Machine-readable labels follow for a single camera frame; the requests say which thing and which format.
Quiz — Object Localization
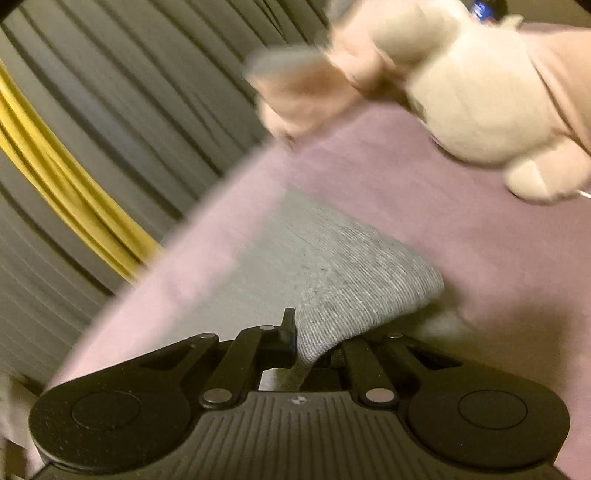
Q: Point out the purple blanket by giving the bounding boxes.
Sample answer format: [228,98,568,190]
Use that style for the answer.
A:
[28,105,591,480]

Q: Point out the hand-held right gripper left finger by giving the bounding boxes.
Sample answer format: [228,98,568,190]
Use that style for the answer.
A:
[139,307,297,411]

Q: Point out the pink plush toy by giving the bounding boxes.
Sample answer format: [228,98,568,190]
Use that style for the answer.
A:
[244,0,591,205]

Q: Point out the grey curtain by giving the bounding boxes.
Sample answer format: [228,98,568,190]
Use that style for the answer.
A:
[0,0,335,266]
[0,154,118,393]

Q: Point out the yellow curtain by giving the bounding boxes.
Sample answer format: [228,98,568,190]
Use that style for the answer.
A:
[0,60,163,282]

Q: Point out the dark blue object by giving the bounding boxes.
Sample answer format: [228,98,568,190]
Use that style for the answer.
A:
[467,0,503,25]

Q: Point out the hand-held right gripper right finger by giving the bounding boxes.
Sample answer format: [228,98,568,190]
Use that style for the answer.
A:
[329,331,463,409]

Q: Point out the grey pants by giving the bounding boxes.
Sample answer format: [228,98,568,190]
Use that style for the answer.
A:
[231,187,446,393]

